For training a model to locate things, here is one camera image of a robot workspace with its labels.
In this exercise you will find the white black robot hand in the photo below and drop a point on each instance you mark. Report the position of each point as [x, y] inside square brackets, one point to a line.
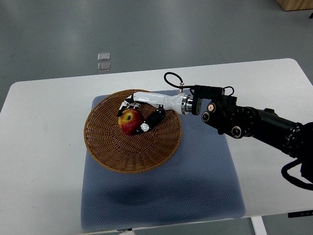
[180, 103]

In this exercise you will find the red yellow apple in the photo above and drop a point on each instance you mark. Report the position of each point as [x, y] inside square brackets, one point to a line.
[130, 120]

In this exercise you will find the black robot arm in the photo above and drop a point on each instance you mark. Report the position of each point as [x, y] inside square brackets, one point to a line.
[292, 138]

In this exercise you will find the brown wicker basket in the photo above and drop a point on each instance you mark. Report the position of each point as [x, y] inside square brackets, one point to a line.
[115, 150]

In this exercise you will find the blue grey foam mat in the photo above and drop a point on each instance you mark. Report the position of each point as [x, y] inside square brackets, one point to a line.
[198, 183]

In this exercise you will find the lower metal floor plate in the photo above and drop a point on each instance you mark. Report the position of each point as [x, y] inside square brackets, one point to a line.
[104, 66]

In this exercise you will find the metal floor plate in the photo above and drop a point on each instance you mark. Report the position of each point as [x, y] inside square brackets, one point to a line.
[104, 66]
[104, 56]

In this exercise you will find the upper metal floor plate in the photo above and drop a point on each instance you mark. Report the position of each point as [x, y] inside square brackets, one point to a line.
[104, 56]

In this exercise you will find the white table leg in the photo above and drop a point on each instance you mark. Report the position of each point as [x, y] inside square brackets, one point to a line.
[258, 225]

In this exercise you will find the wooden box corner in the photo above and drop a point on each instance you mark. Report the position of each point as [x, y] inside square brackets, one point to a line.
[294, 5]

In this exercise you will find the black table control panel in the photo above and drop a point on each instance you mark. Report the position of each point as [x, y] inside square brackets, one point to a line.
[300, 214]

